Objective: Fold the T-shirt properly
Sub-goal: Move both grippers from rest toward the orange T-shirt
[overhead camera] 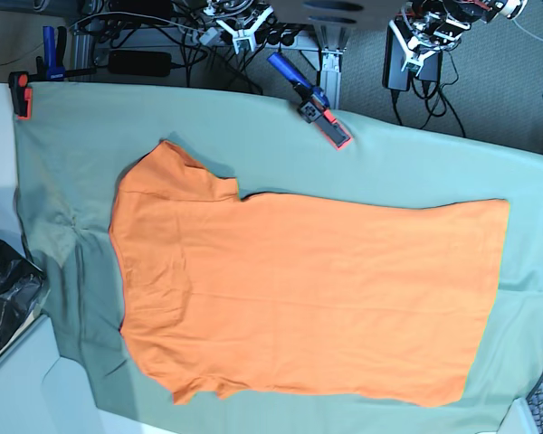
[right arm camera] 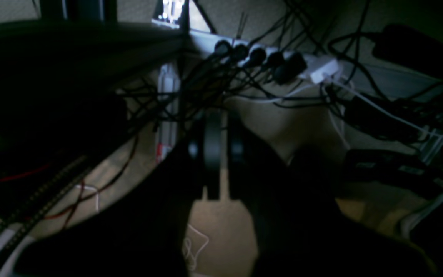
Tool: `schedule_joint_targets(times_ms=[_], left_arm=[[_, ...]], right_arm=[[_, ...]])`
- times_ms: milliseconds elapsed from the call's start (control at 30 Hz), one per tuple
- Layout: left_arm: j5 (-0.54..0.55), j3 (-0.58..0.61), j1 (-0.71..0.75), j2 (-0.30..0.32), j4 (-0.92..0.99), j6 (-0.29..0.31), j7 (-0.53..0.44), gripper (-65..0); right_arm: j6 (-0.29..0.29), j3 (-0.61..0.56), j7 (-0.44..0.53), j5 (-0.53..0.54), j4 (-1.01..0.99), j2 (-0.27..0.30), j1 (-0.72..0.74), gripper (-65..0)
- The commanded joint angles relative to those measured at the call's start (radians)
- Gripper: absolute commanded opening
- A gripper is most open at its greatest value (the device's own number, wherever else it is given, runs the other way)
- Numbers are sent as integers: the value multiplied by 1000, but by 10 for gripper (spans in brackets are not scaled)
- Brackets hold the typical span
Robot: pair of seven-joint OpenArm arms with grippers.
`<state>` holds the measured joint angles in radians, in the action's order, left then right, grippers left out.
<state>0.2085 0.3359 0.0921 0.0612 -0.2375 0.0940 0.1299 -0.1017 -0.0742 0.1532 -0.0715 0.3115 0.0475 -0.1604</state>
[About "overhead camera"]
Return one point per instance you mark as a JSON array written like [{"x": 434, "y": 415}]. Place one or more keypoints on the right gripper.
[{"x": 244, "y": 38}]

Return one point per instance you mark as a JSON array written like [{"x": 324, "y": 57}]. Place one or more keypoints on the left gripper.
[{"x": 418, "y": 46}]

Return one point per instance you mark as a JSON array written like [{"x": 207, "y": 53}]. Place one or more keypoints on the orange T-shirt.
[{"x": 280, "y": 292}]

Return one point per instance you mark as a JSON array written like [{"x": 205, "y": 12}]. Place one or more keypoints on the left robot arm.
[{"x": 418, "y": 14}]

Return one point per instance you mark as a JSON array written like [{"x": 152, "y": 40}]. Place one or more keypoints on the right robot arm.
[{"x": 239, "y": 22}]

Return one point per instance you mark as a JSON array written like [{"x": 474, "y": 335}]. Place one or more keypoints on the black power adapter right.
[{"x": 395, "y": 79}]

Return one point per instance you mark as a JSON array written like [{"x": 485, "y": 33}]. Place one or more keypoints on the blue clamp at centre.
[{"x": 314, "y": 107}]

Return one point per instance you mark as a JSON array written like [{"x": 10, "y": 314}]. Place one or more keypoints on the black power brick left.
[{"x": 140, "y": 63}]

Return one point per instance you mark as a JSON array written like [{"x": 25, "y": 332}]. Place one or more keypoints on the green table cloth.
[{"x": 82, "y": 136}]

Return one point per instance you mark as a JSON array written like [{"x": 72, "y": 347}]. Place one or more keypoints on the black plastic bag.
[{"x": 21, "y": 284}]

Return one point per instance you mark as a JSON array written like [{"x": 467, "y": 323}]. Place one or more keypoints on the aluminium frame post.
[{"x": 327, "y": 45}]

